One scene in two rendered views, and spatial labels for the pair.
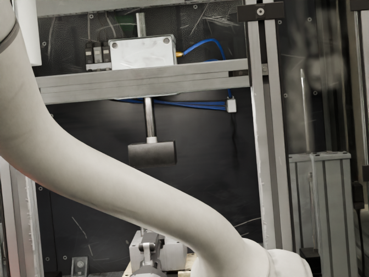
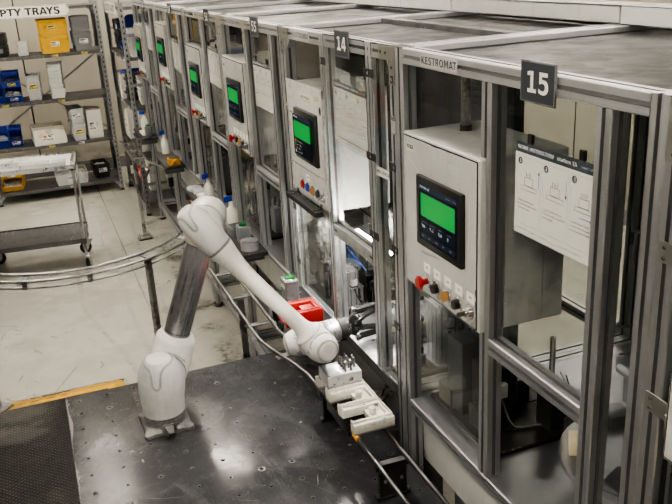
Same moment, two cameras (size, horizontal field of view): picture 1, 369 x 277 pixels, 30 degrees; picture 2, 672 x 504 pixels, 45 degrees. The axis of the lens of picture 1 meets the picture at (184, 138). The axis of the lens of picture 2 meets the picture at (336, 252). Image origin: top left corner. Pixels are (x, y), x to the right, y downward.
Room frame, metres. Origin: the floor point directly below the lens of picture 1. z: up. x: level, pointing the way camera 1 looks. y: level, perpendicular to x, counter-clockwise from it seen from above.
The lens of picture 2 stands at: (-0.02, -2.40, 2.27)
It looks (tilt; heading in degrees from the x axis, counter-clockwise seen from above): 20 degrees down; 67
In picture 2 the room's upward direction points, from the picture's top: 3 degrees counter-clockwise
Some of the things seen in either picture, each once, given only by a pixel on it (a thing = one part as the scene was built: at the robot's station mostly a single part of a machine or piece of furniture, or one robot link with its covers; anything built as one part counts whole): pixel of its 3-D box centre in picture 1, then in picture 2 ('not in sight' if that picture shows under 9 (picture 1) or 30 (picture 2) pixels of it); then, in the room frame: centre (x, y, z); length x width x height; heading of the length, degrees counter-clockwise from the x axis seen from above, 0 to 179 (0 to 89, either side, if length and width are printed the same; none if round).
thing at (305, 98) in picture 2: not in sight; (333, 139); (1.22, 0.48, 1.60); 0.42 x 0.29 x 0.46; 87
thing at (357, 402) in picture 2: not in sight; (353, 405); (0.94, -0.22, 0.84); 0.36 x 0.14 x 0.10; 87
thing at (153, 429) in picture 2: not in sight; (166, 419); (0.38, 0.24, 0.71); 0.22 x 0.18 x 0.06; 87
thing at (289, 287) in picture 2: not in sight; (292, 290); (1.02, 0.55, 0.97); 0.08 x 0.08 x 0.12; 87
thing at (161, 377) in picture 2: not in sight; (161, 382); (0.39, 0.27, 0.85); 0.18 x 0.16 x 0.22; 68
